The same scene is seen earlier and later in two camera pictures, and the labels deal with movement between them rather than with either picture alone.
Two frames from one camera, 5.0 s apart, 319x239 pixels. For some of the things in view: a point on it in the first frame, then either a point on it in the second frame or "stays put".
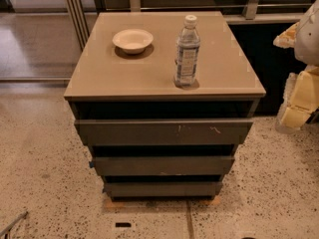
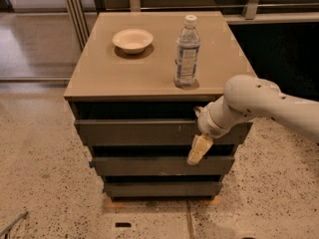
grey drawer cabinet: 164,99 stays put
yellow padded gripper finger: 287,39 to 197,111
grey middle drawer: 202,165 stays put
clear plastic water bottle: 187,55 stays put
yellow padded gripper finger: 301,100 to 200,144
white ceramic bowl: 133,41 stays put
